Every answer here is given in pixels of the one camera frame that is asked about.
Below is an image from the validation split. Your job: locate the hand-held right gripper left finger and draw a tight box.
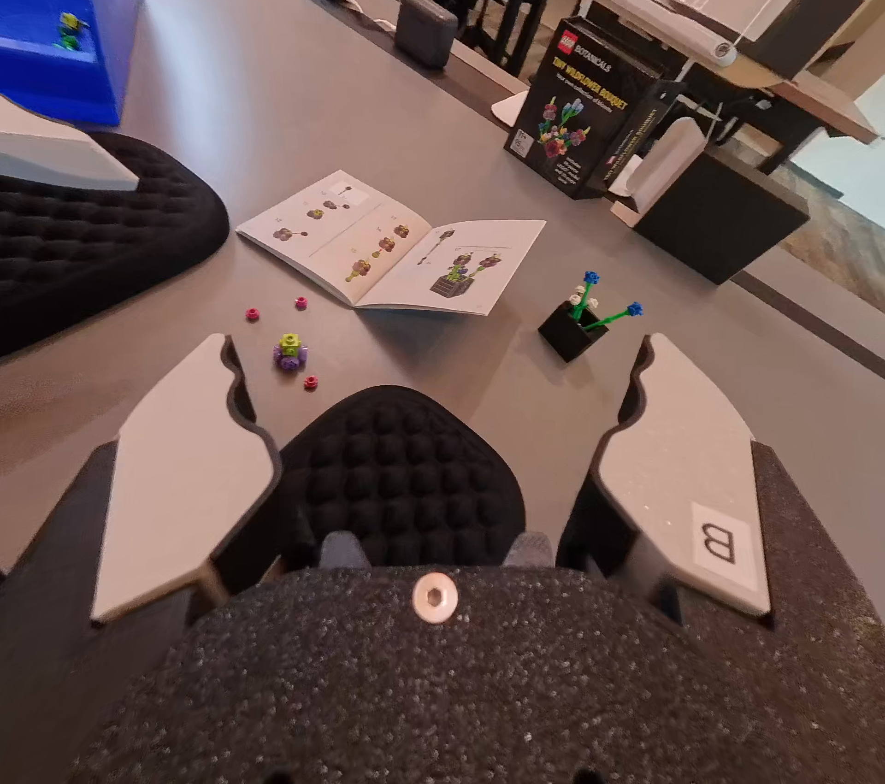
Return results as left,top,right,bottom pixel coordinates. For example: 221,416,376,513
90,332,283,624

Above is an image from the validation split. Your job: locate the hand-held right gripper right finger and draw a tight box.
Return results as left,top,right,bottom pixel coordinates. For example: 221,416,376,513
596,332,773,617

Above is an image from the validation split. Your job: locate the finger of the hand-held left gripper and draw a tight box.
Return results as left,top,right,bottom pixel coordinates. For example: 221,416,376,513
0,94,140,195

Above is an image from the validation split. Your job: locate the grey desk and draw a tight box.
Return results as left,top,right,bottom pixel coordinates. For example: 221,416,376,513
0,0,885,605

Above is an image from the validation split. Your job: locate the black bumpy foam pad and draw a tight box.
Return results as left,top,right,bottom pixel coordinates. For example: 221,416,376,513
0,130,231,358
277,385,527,569

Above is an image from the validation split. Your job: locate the green and lime brick piece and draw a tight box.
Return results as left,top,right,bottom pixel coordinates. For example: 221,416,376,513
54,11,90,51

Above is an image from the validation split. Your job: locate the blue brick flower with stem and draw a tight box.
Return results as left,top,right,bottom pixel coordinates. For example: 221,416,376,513
584,301,644,333
571,270,600,320

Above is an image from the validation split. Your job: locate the black brick flower pot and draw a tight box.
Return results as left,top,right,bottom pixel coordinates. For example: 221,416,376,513
538,302,611,363

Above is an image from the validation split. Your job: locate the purple and lime brick flower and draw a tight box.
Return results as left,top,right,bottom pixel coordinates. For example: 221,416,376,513
271,332,310,373

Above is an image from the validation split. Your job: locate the black open box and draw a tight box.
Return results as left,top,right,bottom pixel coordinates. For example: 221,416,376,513
611,142,811,286

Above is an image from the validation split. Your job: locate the white curved holder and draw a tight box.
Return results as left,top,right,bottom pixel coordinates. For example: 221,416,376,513
611,116,708,228

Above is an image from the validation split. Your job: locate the open instruction booklet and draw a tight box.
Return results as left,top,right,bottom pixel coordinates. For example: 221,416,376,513
235,169,548,318

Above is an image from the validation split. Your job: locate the black flower set box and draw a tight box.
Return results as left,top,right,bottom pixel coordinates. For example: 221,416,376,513
503,16,687,201

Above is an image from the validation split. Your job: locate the white cable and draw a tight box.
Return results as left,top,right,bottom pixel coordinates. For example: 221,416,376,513
342,0,400,33

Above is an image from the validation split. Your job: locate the black desk cable strip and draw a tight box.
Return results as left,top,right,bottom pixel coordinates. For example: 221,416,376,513
277,0,535,109

